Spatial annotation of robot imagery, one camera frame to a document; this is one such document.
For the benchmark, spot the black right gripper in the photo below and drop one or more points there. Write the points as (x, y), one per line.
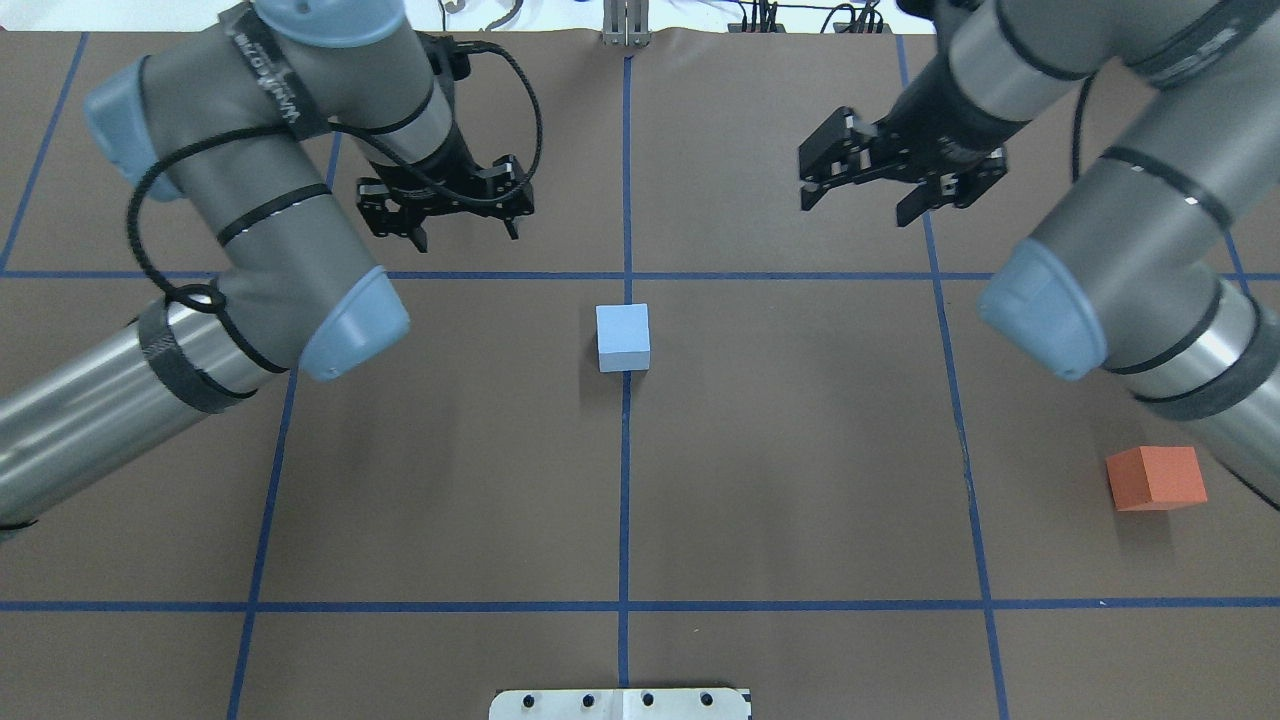
(945, 132)

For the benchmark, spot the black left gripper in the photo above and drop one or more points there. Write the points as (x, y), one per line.
(447, 160)

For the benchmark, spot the light blue foam block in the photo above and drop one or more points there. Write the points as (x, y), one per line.
(623, 342)

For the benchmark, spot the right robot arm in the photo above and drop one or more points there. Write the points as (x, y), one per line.
(1114, 277)

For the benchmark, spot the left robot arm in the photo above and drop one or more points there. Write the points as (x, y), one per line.
(259, 270)

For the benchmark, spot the orange foam block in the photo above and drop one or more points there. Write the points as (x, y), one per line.
(1155, 478)

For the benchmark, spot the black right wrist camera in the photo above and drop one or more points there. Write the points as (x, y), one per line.
(833, 153)

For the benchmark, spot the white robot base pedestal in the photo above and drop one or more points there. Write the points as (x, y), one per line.
(623, 703)

